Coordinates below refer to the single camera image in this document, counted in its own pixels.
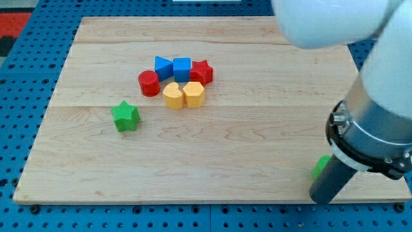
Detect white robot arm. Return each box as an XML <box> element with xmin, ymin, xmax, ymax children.
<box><xmin>272</xmin><ymin>0</ymin><xmax>411</xmax><ymax>180</ymax></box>

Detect red star block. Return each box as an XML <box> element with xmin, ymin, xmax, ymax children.
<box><xmin>189</xmin><ymin>60</ymin><xmax>214</xmax><ymax>86</ymax></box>

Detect green star block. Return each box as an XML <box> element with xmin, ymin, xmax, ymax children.
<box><xmin>110</xmin><ymin>101</ymin><xmax>140</xmax><ymax>132</ymax></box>

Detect wooden board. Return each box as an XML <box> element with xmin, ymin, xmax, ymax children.
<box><xmin>12</xmin><ymin>15</ymin><xmax>412</xmax><ymax>206</ymax></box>

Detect yellow hexagon block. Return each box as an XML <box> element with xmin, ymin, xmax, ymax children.
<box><xmin>183</xmin><ymin>82</ymin><xmax>205</xmax><ymax>108</ymax></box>

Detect yellow heart block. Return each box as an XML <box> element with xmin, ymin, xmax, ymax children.
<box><xmin>163</xmin><ymin>82</ymin><xmax>183</xmax><ymax>110</ymax></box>

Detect blue cube block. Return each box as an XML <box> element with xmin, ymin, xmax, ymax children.
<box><xmin>173</xmin><ymin>57</ymin><xmax>192</xmax><ymax>82</ymax></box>

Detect blue triangle block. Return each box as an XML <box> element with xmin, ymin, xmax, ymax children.
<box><xmin>154</xmin><ymin>56</ymin><xmax>174</xmax><ymax>82</ymax></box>

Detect red cylinder block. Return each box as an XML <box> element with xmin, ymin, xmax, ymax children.
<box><xmin>138</xmin><ymin>70</ymin><xmax>160</xmax><ymax>97</ymax></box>

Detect green block behind tool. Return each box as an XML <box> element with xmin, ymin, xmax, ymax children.
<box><xmin>312</xmin><ymin>155</ymin><xmax>332</xmax><ymax>180</ymax></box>

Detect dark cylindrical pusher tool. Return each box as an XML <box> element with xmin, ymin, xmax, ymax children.
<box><xmin>309</xmin><ymin>155</ymin><xmax>357</xmax><ymax>204</ymax></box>

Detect red and black mat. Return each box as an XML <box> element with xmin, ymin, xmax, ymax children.
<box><xmin>1</xmin><ymin>8</ymin><xmax>33</xmax><ymax>57</ymax></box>

